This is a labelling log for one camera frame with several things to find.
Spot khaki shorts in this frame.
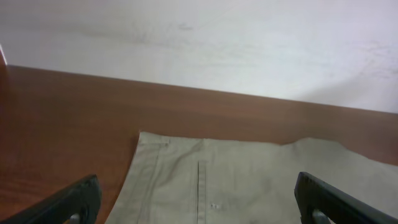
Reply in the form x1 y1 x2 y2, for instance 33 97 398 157
107 133 397 223

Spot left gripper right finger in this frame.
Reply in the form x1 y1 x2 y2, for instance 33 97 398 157
294 172 397 224

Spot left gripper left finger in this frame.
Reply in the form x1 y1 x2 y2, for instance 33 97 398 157
1 174 101 224

